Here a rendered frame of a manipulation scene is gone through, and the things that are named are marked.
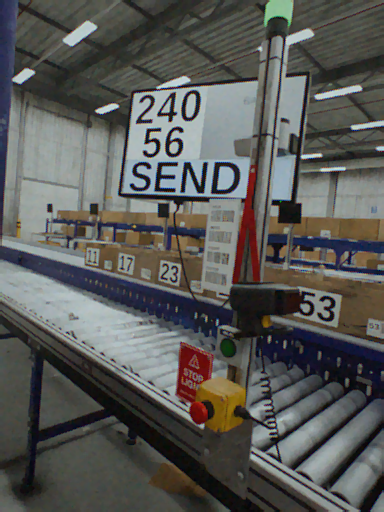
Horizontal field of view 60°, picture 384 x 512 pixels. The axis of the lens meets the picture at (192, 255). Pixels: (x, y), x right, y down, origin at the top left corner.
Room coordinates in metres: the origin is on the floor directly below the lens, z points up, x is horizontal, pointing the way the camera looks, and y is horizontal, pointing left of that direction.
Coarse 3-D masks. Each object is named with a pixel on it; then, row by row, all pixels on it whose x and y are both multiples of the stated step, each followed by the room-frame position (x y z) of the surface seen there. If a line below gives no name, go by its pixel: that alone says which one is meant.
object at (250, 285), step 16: (240, 288) 0.60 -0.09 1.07; (256, 288) 0.57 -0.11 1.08; (272, 288) 0.55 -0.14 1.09; (288, 288) 0.56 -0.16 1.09; (240, 304) 0.59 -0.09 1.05; (256, 304) 0.57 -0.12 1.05; (272, 304) 0.55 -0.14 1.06; (288, 304) 0.54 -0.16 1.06; (240, 320) 0.61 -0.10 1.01; (256, 320) 0.59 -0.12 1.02; (240, 336) 0.60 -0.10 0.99; (256, 336) 0.58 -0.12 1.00
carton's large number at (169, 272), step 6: (162, 264) 1.76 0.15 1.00; (168, 264) 1.72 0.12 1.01; (174, 264) 1.69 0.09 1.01; (162, 270) 1.75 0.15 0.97; (168, 270) 1.72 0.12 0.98; (174, 270) 1.69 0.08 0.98; (180, 270) 1.66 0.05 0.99; (162, 276) 1.75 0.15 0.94; (168, 276) 1.72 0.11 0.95; (174, 276) 1.68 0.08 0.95; (168, 282) 1.71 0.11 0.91; (174, 282) 1.68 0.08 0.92
